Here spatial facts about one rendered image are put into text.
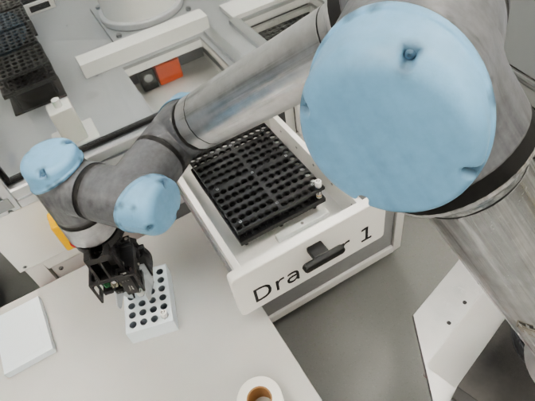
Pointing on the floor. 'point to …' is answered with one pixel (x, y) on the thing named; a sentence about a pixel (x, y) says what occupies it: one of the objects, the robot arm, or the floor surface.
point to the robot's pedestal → (466, 340)
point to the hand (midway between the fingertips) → (138, 287)
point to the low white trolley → (80, 362)
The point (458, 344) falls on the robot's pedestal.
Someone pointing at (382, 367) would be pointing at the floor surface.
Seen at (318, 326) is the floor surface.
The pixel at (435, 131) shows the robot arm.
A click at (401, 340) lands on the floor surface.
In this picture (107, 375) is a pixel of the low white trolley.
